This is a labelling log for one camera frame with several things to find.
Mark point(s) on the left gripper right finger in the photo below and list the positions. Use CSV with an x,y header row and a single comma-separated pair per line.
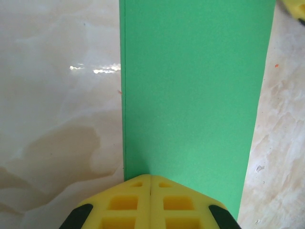
x,y
181,205

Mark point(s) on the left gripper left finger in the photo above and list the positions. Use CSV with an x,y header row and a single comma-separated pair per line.
x,y
124,205

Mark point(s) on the green paper sheet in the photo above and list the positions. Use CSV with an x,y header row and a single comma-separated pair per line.
x,y
190,83

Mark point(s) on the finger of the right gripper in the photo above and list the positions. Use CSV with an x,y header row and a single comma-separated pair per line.
x,y
299,9

